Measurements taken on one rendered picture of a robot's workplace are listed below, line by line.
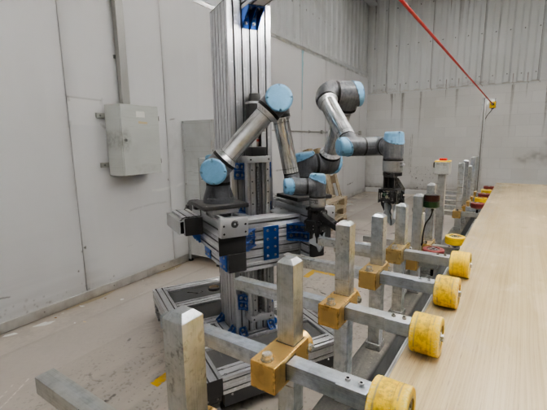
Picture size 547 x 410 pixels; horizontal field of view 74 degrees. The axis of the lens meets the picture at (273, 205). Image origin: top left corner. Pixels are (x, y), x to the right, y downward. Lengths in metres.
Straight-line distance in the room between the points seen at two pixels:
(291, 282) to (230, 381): 1.34
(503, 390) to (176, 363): 0.57
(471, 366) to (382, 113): 8.94
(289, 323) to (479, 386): 0.35
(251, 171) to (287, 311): 1.31
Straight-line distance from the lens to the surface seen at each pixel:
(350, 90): 1.79
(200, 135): 3.91
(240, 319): 2.21
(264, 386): 0.68
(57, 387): 0.71
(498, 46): 9.43
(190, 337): 0.47
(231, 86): 1.98
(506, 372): 0.87
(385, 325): 0.85
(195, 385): 0.51
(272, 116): 1.60
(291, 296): 0.66
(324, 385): 0.65
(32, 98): 3.27
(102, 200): 3.51
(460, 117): 9.29
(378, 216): 1.09
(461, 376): 0.82
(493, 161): 9.26
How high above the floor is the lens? 1.33
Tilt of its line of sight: 10 degrees down
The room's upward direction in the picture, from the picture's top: 1 degrees counter-clockwise
